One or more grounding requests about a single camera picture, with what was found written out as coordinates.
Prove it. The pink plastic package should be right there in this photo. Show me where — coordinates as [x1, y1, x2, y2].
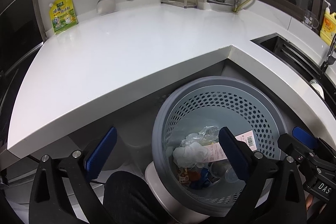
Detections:
[205, 127, 257, 162]

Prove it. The grey perforated trash bin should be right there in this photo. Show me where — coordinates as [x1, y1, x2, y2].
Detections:
[152, 76, 288, 217]

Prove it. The clear plastic bag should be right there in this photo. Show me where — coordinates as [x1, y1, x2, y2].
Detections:
[180, 126, 219, 147]

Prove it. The red white snack wrapper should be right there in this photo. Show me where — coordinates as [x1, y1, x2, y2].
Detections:
[177, 168, 201, 185]

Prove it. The yellow dish soap bottle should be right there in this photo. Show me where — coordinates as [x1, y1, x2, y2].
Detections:
[319, 0, 336, 46]

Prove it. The yellow green seasoning pouch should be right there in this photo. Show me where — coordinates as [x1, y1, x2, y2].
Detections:
[49, 0, 78, 35]

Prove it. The clear plastic cup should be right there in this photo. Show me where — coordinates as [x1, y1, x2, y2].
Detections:
[209, 159, 239, 183]

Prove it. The white bowl in sink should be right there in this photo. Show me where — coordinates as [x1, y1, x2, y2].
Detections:
[309, 79, 325, 100]

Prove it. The steel faucet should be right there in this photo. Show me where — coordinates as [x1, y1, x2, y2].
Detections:
[320, 35, 336, 74]

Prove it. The clear glass mug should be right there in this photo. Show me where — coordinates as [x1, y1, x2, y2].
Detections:
[302, 10, 319, 30]

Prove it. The steel spatula ladle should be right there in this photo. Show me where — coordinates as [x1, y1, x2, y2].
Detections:
[96, 0, 116, 15]

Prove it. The white tissue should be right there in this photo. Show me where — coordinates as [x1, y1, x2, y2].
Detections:
[173, 142, 210, 169]

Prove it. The black kitchen sink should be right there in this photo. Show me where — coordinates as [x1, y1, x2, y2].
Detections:
[252, 33, 335, 115]

